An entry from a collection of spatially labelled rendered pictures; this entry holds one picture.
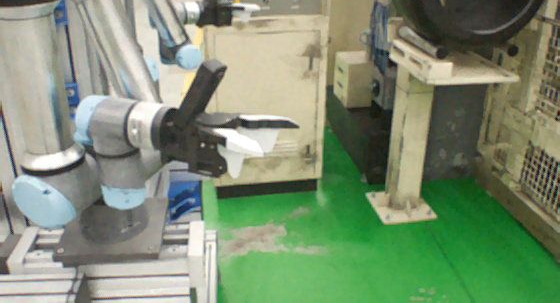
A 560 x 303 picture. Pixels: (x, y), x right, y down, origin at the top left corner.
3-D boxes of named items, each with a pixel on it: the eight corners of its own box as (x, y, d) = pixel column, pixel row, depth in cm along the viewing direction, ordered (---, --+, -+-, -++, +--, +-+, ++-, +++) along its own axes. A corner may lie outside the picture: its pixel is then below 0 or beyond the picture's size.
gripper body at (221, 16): (224, 19, 178) (191, 23, 172) (224, -5, 173) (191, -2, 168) (234, 26, 172) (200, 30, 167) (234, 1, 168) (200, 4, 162)
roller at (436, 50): (397, 36, 207) (398, 25, 205) (407, 36, 208) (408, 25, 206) (435, 60, 176) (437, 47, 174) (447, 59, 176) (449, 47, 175)
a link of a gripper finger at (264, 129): (292, 149, 85) (236, 151, 83) (294, 114, 83) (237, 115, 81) (297, 155, 82) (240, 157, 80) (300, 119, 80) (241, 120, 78)
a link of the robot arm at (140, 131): (154, 97, 85) (124, 107, 77) (178, 100, 83) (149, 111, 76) (155, 140, 87) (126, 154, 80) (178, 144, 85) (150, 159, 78)
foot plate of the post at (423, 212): (365, 195, 264) (366, 188, 262) (414, 190, 268) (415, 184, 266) (383, 224, 240) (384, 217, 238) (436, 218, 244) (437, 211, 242)
